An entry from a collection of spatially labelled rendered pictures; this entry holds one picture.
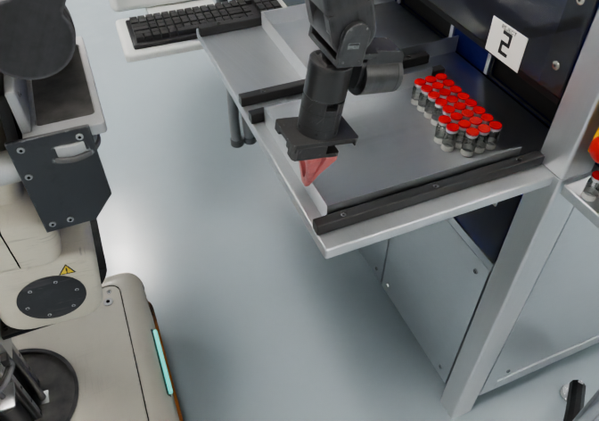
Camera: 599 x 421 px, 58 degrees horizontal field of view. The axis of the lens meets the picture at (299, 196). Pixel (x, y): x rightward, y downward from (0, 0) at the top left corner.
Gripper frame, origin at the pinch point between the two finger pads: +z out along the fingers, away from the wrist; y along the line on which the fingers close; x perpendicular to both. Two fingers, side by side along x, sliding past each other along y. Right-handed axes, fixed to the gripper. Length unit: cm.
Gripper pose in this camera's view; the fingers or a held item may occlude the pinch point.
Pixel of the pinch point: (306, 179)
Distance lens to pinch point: 80.8
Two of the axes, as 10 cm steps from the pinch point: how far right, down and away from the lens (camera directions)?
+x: -3.9, -6.4, 6.6
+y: 9.1, -1.5, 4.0
